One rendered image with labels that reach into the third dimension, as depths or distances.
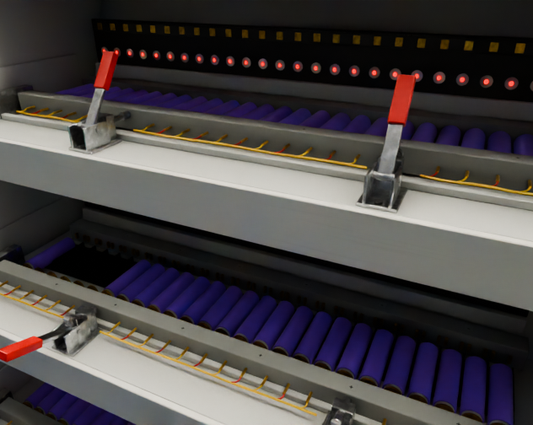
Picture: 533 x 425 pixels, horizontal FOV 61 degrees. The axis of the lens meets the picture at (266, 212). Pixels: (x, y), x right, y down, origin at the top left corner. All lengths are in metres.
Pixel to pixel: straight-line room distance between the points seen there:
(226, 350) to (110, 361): 0.11
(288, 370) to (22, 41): 0.47
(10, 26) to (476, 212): 0.52
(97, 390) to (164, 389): 0.07
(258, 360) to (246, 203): 0.15
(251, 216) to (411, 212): 0.12
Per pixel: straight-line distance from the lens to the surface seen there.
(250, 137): 0.41
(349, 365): 0.42
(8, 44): 0.62
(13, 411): 0.69
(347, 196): 0.33
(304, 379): 0.40
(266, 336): 0.44
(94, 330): 0.51
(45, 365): 0.52
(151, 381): 0.44
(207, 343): 0.43
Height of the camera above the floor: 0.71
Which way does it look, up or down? 9 degrees down
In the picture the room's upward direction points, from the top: 9 degrees clockwise
